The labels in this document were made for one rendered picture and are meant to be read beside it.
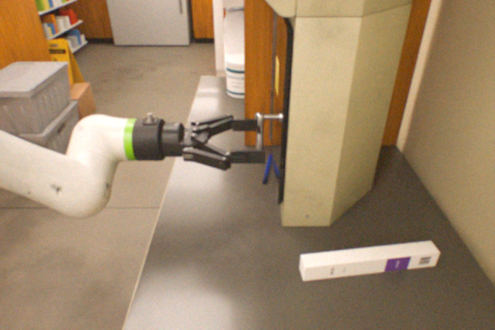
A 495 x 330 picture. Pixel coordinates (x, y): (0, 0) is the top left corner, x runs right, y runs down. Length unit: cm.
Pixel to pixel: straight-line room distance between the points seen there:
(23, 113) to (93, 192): 213
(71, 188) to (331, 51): 52
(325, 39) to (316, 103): 12
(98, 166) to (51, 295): 145
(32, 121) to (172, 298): 224
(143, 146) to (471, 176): 73
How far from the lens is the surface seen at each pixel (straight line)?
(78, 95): 354
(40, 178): 72
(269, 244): 83
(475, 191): 97
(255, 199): 94
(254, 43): 103
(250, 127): 84
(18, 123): 290
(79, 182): 72
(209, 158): 71
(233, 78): 147
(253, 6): 101
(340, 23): 66
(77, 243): 234
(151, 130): 77
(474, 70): 98
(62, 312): 205
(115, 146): 79
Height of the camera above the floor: 154
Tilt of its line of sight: 31 degrees down
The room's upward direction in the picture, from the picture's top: straight up
